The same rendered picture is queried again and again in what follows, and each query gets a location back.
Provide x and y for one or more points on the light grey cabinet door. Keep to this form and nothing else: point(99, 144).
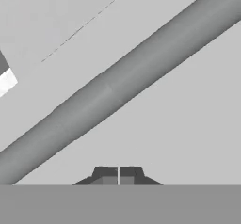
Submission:
point(175, 124)

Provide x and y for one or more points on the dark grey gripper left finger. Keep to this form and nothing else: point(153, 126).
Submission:
point(105, 175)

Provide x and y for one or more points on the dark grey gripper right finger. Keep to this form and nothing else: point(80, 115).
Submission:
point(131, 175)

